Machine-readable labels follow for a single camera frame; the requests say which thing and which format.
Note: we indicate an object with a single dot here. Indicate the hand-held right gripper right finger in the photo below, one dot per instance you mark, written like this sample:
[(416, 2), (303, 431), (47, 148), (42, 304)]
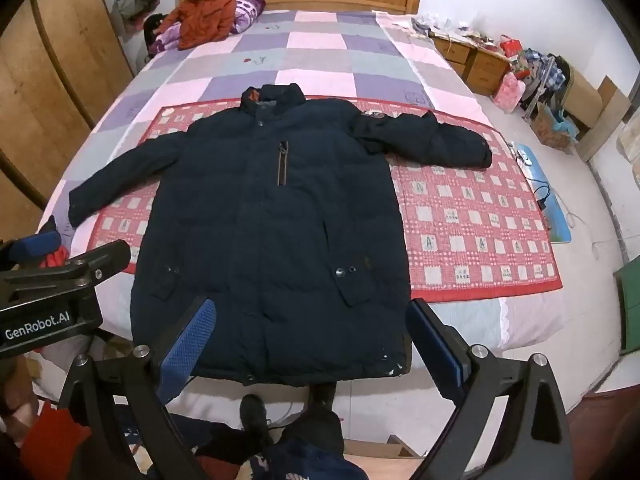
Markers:
[(434, 345)]

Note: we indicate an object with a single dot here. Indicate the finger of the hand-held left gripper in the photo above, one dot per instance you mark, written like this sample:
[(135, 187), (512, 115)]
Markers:
[(110, 255), (35, 246)]

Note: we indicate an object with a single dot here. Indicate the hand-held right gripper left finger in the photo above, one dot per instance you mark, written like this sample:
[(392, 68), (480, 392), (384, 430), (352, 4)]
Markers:
[(187, 345)]

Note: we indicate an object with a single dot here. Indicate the navy padded jacket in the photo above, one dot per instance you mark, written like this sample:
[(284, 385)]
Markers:
[(260, 235)]

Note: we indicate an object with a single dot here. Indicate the plaid clothes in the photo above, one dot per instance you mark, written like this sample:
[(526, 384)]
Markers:
[(542, 70)]

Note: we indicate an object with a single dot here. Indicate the person's black shoe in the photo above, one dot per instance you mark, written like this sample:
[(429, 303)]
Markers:
[(255, 420)]

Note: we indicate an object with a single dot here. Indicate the flat cardboard box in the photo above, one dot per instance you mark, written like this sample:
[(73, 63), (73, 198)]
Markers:
[(380, 447)]

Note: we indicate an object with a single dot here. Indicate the person's red garment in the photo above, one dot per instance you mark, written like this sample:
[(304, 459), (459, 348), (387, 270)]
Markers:
[(57, 435)]

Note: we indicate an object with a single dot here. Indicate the red checkered mat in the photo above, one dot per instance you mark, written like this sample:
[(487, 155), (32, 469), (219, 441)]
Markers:
[(475, 220)]

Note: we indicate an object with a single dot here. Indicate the person's navy printed garment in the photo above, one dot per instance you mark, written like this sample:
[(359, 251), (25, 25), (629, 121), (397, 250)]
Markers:
[(310, 462)]

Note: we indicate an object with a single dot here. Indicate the blue floor mat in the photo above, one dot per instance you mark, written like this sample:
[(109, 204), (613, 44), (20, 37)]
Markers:
[(555, 215)]

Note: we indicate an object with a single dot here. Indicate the wooden wardrobe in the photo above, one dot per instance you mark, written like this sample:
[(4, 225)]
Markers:
[(60, 70)]

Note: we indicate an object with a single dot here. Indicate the black power adapter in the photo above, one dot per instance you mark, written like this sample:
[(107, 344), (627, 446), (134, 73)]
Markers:
[(542, 200)]

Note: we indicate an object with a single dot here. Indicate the dark red wooden furniture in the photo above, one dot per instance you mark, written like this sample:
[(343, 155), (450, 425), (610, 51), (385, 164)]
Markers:
[(607, 435)]

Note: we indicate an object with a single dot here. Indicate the green wooden stool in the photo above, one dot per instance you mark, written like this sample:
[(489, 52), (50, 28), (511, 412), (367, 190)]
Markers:
[(631, 305)]

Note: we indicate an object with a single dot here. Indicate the dark cloth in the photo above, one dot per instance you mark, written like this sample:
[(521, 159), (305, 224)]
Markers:
[(151, 30)]

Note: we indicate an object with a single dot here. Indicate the small cardboard box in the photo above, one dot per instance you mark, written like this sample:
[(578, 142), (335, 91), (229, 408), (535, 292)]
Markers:
[(545, 127)]

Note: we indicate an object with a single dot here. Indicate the grey hanging bag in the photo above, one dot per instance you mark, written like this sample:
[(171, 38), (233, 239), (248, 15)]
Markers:
[(127, 2)]

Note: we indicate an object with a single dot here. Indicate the orange jacket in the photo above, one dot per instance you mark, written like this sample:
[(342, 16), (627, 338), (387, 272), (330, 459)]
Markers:
[(205, 15)]

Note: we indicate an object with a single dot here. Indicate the blue plastic bag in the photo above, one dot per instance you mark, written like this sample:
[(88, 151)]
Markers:
[(565, 122)]

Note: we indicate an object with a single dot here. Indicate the pink plastic bag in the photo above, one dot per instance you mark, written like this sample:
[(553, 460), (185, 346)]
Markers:
[(509, 91)]

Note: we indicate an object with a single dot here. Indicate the wooden nightstand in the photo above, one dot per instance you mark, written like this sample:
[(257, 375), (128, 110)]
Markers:
[(482, 72)]

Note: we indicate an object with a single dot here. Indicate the purple floral pillow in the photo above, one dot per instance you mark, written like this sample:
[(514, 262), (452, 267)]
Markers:
[(248, 10)]

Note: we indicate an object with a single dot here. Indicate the bed with patchwork quilt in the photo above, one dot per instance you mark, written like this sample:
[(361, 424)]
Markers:
[(320, 55)]

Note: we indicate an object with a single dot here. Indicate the tall cardboard box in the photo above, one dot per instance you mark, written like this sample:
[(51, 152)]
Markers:
[(582, 95)]

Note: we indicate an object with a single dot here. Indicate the red gift bag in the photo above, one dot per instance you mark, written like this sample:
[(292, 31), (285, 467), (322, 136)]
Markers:
[(511, 46)]

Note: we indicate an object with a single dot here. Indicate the pile of small household clutter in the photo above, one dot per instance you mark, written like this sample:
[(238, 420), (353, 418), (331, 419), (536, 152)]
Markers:
[(450, 27)]

